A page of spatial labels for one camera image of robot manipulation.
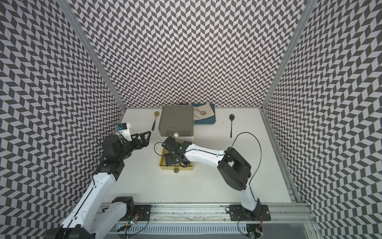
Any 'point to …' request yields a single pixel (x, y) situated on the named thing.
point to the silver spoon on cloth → (201, 112)
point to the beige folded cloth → (207, 108)
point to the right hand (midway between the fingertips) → (173, 161)
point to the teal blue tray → (209, 120)
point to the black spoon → (231, 117)
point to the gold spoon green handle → (156, 114)
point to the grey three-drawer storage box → (177, 121)
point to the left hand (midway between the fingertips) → (144, 134)
